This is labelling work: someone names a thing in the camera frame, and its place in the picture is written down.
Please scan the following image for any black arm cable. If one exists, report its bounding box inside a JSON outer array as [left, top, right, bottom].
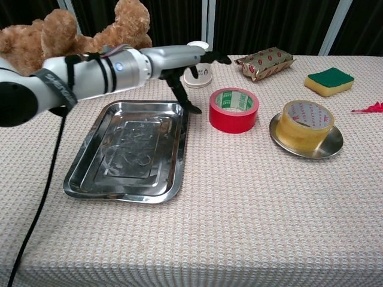
[[7, 106, 67, 287]]

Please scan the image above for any rectangular steel tray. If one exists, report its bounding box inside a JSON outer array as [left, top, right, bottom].
[[63, 99, 191, 204]]

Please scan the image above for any beige waffle tablecloth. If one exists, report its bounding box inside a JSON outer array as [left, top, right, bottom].
[[0, 53, 383, 287]]

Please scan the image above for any red tape roll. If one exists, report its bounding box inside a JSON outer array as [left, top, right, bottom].
[[208, 87, 260, 134]]

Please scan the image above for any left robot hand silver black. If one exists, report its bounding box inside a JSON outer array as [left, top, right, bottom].
[[140, 44, 233, 115]]

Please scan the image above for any brown teddy bear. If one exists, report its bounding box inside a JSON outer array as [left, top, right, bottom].
[[0, 0, 153, 77]]

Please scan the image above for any white paper cup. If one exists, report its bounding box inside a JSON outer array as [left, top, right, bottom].
[[183, 41, 213, 88]]

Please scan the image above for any red feather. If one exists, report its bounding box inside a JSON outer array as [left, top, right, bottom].
[[351, 100, 383, 114]]

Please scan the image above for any yellow tape roll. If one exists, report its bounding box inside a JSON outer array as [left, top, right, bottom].
[[275, 100, 335, 152]]

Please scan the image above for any gold red snack packet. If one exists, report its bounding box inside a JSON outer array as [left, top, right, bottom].
[[234, 47, 297, 83]]

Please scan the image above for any green yellow sponge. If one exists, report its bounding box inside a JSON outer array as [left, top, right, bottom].
[[303, 67, 355, 97]]

